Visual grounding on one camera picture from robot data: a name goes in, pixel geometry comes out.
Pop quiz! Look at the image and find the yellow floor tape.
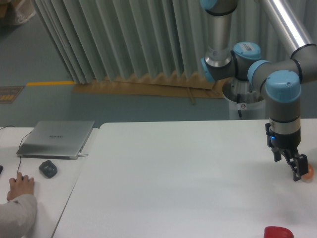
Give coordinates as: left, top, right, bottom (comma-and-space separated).
26, 81, 75, 86

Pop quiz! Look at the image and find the pink round ball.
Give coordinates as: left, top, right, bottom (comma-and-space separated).
301, 164, 314, 180

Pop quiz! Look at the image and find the silver closed laptop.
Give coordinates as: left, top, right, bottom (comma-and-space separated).
16, 120, 95, 159

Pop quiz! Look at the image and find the person's hand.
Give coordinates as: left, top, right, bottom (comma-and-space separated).
6, 172, 35, 201

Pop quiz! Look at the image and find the brown cardboard sheet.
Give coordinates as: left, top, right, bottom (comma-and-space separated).
72, 72, 228, 104

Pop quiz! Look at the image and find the cardboard box in corner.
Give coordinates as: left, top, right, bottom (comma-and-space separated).
0, 0, 36, 27

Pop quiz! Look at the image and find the grey sleeved forearm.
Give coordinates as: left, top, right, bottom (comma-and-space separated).
0, 194, 37, 238

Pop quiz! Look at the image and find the black earbuds case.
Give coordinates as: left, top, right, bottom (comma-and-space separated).
39, 160, 58, 179

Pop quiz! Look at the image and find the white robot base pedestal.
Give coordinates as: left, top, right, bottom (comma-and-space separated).
222, 77, 266, 120

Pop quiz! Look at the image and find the red bowl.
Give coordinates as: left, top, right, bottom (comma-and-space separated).
264, 226, 294, 238

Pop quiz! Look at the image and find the grey-green pleated curtain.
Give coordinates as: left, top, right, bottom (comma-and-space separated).
34, 0, 248, 84

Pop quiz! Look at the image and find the white laptop cable plug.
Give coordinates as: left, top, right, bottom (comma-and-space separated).
78, 153, 89, 158

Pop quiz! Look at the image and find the black mouse cable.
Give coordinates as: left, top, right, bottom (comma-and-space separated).
0, 126, 34, 176

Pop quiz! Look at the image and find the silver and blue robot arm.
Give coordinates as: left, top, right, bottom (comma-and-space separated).
200, 0, 317, 181

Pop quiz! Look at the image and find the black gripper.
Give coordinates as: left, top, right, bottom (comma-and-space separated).
265, 123, 308, 181

